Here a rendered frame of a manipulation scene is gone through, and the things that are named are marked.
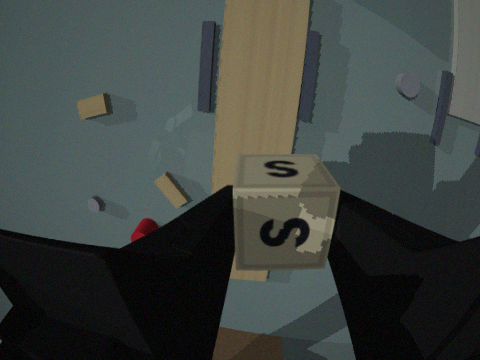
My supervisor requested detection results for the tan wooden plank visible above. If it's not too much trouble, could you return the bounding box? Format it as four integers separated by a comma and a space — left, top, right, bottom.
212, 0, 311, 195

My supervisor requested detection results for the red cylinder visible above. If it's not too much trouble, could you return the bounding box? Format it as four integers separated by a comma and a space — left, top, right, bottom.
131, 217, 159, 241

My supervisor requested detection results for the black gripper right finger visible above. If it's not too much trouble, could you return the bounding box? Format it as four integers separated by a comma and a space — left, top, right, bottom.
327, 191, 480, 360

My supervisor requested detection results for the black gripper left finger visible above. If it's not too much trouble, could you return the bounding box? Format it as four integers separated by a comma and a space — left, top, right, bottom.
0, 185, 236, 360

